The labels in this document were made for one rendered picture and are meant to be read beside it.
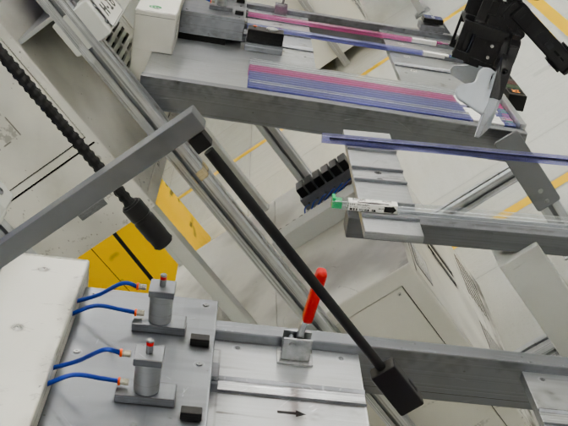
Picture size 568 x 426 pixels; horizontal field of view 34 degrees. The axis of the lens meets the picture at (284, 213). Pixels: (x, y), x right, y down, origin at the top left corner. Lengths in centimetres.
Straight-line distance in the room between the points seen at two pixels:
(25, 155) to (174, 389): 104
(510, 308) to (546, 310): 133
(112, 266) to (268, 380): 311
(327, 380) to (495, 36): 54
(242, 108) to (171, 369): 92
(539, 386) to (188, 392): 40
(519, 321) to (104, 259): 198
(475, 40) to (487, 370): 46
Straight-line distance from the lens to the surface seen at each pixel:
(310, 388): 96
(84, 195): 67
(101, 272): 406
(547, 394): 104
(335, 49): 534
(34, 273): 95
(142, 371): 79
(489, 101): 127
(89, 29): 165
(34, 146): 179
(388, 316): 191
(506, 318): 267
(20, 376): 81
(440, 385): 106
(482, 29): 129
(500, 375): 106
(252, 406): 92
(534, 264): 132
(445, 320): 194
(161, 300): 88
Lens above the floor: 149
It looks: 21 degrees down
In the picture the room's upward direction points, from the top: 38 degrees counter-clockwise
